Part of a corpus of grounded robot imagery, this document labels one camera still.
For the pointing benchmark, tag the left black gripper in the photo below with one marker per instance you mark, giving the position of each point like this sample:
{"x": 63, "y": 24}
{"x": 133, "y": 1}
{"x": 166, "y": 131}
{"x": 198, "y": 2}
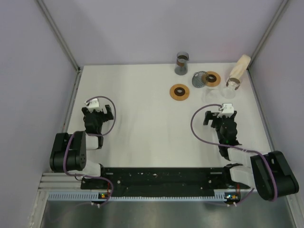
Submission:
{"x": 108, "y": 116}

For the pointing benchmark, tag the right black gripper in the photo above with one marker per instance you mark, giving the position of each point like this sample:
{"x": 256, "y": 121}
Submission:
{"x": 210, "y": 116}

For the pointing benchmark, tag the clear ribbed glass dripper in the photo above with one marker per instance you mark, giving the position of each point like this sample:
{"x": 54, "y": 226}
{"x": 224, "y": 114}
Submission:
{"x": 211, "y": 96}

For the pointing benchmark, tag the clear glass cup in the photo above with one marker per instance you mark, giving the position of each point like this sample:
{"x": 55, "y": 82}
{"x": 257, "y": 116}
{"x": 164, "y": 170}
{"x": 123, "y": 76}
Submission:
{"x": 229, "y": 90}

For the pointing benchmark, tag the cream filter holder box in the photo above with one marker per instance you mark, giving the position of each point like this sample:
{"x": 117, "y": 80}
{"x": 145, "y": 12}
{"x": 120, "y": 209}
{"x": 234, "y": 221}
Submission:
{"x": 238, "y": 70}

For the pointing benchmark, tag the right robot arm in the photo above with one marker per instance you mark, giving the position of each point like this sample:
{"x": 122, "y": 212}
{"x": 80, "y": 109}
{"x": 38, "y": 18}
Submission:
{"x": 269, "y": 174}

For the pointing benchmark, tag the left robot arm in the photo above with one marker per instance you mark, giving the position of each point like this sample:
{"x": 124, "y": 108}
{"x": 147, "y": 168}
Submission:
{"x": 69, "y": 150}

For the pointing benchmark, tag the grey ribbed glass dripper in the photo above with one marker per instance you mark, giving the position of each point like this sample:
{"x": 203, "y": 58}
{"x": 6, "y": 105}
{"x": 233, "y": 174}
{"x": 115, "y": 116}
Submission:
{"x": 197, "y": 79}

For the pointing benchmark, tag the grey glass carafe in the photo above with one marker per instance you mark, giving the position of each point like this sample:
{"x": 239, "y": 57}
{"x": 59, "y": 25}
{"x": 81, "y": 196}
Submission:
{"x": 181, "y": 67}

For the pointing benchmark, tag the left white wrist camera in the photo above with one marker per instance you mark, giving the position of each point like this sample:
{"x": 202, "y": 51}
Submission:
{"x": 93, "y": 105}

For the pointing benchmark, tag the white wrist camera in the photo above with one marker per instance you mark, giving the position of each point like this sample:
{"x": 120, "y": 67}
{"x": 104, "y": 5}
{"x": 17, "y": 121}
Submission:
{"x": 93, "y": 105}
{"x": 226, "y": 110}

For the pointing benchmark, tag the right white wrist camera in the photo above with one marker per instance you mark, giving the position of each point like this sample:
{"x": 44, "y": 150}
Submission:
{"x": 226, "y": 110}

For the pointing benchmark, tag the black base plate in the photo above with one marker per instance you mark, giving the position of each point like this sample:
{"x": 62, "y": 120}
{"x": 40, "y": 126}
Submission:
{"x": 162, "y": 182}

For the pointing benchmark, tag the aluminium frame rail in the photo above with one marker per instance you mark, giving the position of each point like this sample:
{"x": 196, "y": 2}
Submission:
{"x": 58, "y": 181}

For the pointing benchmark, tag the grey slotted cable duct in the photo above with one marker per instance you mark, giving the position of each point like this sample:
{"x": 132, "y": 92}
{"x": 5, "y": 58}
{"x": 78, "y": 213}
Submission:
{"x": 99, "y": 197}

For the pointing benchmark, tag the left corner aluminium post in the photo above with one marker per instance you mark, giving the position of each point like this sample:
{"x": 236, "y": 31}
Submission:
{"x": 60, "y": 39}

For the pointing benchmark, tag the corner aluminium post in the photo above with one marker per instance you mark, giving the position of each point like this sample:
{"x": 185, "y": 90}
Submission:
{"x": 60, "y": 39}
{"x": 274, "y": 21}

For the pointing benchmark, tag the right corner aluminium post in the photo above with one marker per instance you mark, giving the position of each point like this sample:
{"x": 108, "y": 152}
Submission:
{"x": 274, "y": 21}

